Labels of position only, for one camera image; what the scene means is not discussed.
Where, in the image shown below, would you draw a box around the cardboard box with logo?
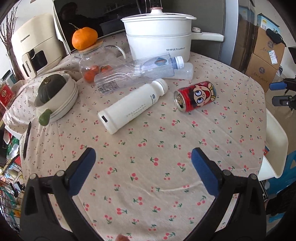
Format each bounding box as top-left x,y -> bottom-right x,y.
245,26 -> 285,92

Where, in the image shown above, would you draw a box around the white chair seat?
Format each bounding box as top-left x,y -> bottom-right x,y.
258,109 -> 288,181

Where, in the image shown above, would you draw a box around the blue plastic stool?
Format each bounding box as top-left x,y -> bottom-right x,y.
267,151 -> 296,195

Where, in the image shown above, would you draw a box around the cherry print tablecloth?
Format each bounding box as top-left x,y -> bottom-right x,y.
4,53 -> 266,240

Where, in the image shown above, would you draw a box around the black pen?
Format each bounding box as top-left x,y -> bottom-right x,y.
23,122 -> 32,159

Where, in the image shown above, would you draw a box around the white yogurt bottle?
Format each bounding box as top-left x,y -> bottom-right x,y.
98,79 -> 168,135

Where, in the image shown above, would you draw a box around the grey refrigerator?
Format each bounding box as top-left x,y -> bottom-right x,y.
162,0 -> 255,72

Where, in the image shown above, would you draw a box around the stacked cream bowls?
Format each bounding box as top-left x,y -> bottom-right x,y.
34,73 -> 79,123

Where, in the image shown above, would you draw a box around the red cartoon drink can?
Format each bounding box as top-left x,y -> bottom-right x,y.
174,81 -> 217,112

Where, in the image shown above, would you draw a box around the dark green pumpkin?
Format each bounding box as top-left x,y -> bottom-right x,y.
38,74 -> 66,103

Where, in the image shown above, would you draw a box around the red label spice jar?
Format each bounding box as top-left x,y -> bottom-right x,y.
0,79 -> 15,110

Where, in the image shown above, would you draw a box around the clear plastic water bottle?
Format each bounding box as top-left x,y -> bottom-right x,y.
94,53 -> 185,94

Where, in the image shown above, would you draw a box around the glass teapot with wooden lid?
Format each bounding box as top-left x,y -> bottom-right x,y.
79,40 -> 126,83

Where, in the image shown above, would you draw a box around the white electric cooking pot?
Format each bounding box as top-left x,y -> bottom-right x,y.
121,7 -> 224,62

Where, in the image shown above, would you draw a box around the orange tangerine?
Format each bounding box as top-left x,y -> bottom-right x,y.
72,27 -> 98,51

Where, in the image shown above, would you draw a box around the cream air fryer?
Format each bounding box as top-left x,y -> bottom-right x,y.
11,13 -> 65,79

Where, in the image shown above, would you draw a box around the black microwave oven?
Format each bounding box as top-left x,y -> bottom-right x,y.
53,0 -> 162,54

